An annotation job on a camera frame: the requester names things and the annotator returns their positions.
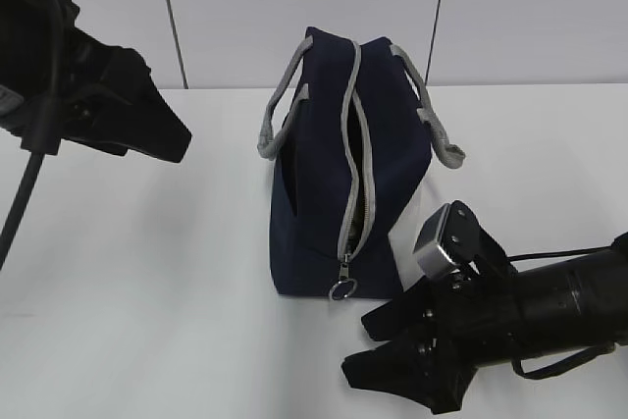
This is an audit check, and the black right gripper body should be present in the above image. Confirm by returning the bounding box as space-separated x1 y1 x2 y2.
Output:
419 228 520 367

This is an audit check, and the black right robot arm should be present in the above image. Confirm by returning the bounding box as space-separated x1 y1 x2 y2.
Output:
341 235 627 414

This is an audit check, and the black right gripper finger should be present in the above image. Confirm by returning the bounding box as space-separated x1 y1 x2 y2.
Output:
341 328 478 414
361 279 435 341

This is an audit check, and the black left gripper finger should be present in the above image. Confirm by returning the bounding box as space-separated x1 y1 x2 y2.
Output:
125 65 192 163

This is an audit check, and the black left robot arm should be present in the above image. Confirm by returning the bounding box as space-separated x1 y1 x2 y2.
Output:
1 0 192 163

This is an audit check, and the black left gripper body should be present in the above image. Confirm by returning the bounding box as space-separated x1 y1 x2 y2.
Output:
1 0 151 152

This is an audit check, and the navy blue lunch bag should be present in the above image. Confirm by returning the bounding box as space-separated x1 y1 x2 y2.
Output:
257 26 465 301

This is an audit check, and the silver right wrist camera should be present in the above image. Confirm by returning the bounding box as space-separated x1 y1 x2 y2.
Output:
413 200 480 281

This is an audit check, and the thin black cable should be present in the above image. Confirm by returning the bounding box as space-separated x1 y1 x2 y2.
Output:
507 251 617 381

